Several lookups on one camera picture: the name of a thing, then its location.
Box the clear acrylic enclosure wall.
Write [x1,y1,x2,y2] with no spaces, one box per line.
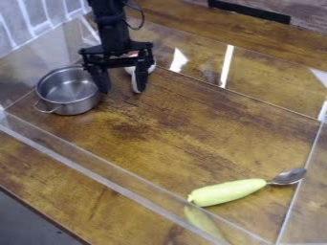
[0,0,327,245]

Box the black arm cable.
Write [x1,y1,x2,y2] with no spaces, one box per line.
[122,0,146,32]

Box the silver metal pot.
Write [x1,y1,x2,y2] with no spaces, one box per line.
[34,65,102,116]

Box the white plush mushroom red cap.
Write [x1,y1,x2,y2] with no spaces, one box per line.
[124,51,156,94]

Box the green handled metal spoon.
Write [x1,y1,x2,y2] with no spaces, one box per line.
[188,167,307,207]

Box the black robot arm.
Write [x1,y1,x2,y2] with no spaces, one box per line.
[79,0,155,94]

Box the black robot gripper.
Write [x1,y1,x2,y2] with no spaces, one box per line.
[78,41,156,94]

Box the black bar on back table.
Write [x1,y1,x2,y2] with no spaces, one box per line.
[207,0,291,25]

